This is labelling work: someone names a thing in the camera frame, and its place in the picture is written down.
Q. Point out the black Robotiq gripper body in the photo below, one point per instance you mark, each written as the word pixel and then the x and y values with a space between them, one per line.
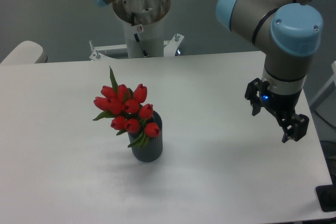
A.
pixel 282 107

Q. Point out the white metal base frame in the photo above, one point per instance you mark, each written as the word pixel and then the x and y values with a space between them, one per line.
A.
pixel 169 48

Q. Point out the red tulip bouquet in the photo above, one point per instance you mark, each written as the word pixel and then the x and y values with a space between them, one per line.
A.
pixel 126 108

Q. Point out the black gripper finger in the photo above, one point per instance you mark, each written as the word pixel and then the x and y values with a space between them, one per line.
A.
pixel 254 93
pixel 294 126

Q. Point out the dark grey ribbed vase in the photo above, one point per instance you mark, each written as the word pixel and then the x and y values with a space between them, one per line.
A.
pixel 148 148

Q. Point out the white furniture at right edge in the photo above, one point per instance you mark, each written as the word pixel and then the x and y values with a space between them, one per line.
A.
pixel 324 91

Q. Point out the white chair back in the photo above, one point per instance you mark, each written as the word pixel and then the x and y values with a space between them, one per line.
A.
pixel 27 52

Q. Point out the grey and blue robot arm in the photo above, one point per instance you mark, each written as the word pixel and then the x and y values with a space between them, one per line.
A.
pixel 288 32

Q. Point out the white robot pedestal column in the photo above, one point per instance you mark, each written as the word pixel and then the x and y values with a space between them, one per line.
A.
pixel 144 40

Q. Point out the black table corner device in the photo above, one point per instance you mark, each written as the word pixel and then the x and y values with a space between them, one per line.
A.
pixel 326 197

